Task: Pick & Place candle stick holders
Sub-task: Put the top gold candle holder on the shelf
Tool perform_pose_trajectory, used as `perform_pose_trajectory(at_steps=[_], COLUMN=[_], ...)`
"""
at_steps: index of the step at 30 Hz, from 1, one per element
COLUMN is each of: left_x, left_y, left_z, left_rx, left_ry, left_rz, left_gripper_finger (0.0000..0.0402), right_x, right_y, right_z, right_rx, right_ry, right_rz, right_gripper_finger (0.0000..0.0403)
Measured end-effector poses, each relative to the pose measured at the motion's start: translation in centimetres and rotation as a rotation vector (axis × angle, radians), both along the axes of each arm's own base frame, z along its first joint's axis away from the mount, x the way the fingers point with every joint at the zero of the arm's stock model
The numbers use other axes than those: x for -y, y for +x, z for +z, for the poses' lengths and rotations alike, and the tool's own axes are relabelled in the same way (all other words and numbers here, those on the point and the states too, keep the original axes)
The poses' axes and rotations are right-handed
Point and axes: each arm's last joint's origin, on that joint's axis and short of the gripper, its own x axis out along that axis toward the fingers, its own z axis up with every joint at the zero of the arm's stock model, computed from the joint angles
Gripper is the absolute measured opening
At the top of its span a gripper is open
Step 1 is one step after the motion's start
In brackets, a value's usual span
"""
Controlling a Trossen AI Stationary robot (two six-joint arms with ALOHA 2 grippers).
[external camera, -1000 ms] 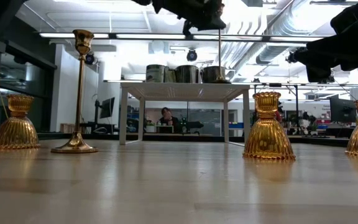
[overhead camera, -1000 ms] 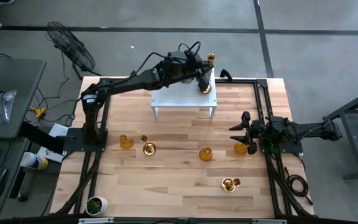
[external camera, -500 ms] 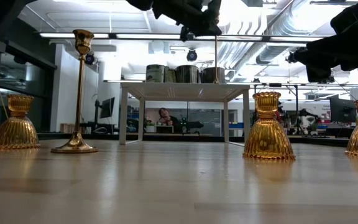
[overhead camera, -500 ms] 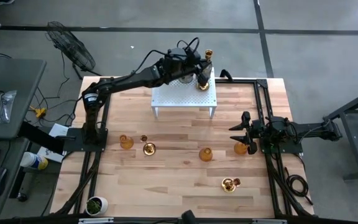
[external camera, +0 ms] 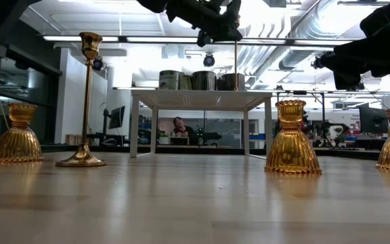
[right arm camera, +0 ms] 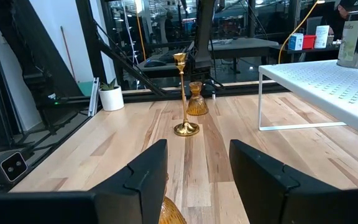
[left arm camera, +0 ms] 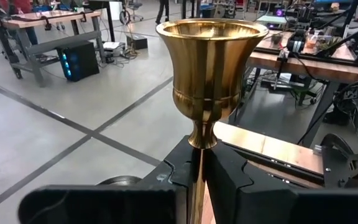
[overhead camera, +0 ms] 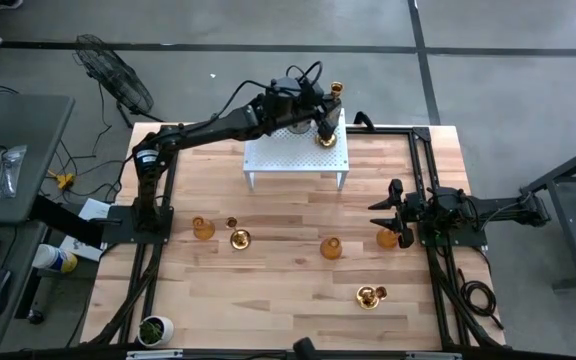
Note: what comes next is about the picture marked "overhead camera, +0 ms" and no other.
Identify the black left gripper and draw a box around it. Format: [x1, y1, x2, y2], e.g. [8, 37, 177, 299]
[292, 85, 344, 141]

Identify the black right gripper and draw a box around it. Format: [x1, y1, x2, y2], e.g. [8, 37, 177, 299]
[367, 178, 425, 250]

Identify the amber ribbed glass candle holder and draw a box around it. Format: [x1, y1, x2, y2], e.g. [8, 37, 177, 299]
[191, 215, 217, 241]
[375, 227, 400, 250]
[319, 236, 344, 261]

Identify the tall brass candlestick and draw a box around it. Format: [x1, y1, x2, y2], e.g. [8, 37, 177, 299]
[315, 81, 345, 150]

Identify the medium brass candlestick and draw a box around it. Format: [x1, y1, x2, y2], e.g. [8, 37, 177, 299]
[355, 285, 389, 311]

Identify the black hook clamp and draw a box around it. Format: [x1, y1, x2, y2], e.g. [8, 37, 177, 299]
[352, 110, 377, 132]

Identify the white perforated metal shelf riser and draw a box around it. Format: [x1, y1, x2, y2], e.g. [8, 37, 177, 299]
[242, 107, 351, 192]

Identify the silver aluminium extrusion bar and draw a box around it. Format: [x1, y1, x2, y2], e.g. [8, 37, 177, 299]
[406, 352, 463, 360]
[126, 349, 184, 360]

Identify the black rounded object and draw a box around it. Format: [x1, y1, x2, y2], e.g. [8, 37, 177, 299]
[292, 336, 322, 360]

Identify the white paper sheet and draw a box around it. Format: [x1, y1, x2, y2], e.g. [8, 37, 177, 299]
[60, 198, 113, 263]

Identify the small plant in white pot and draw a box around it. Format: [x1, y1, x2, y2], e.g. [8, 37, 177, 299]
[137, 314, 175, 349]

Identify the black beam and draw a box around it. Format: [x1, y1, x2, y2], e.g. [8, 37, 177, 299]
[30, 194, 123, 249]

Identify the grey desk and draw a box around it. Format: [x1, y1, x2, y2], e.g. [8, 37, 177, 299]
[0, 219, 49, 351]
[0, 92, 76, 225]

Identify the spray bottle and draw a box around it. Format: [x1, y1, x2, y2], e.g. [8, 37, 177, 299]
[31, 243, 79, 275]

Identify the clear plastic bag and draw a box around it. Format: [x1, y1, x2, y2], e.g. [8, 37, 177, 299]
[0, 144, 28, 200]

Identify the black aluminium rig frame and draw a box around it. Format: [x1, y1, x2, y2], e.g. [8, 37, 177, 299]
[81, 123, 507, 360]

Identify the black coiled cable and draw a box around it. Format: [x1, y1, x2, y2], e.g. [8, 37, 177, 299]
[456, 268, 505, 331]

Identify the dark grey metal table frame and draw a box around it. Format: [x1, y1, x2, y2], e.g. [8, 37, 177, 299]
[519, 137, 576, 292]

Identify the black wire floor fan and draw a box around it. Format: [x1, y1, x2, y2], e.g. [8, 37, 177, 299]
[72, 33, 164, 129]

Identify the yellow extension cord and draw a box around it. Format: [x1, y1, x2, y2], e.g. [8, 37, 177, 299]
[46, 168, 77, 191]

